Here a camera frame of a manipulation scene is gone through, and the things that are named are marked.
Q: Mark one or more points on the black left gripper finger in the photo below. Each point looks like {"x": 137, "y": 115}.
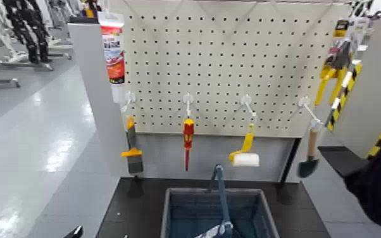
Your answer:
{"x": 76, "y": 232}

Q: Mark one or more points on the red white glue tube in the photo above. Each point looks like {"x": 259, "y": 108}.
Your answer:
{"x": 114, "y": 60}

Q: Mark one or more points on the grey teal plastic crate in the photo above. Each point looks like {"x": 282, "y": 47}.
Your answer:
{"x": 167, "y": 216}

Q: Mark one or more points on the yellow grey scraper brush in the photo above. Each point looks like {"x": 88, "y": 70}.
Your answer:
{"x": 134, "y": 159}

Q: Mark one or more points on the white pegboard hook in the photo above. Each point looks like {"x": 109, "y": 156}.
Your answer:
{"x": 188, "y": 99}
{"x": 130, "y": 97}
{"x": 304, "y": 101}
{"x": 246, "y": 99}

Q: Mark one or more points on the red yellow screwdriver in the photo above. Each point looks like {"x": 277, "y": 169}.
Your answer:
{"x": 188, "y": 133}

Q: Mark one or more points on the plain grey side panel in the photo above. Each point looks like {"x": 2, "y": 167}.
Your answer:
{"x": 94, "y": 83}

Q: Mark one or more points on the white wheeled stand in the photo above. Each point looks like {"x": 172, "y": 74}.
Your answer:
{"x": 17, "y": 60}

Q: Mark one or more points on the black background robot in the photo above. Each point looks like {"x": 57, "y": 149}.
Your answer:
{"x": 27, "y": 30}

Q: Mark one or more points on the white perforated pegboard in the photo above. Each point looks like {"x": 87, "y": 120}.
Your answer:
{"x": 223, "y": 66}

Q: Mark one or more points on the yellow black striped bar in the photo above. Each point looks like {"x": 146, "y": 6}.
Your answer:
{"x": 342, "y": 96}

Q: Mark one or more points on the yellow black product card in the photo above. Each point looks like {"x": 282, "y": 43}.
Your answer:
{"x": 342, "y": 28}

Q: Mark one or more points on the grey panel with hazard stripes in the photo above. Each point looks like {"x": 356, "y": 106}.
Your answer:
{"x": 376, "y": 83}

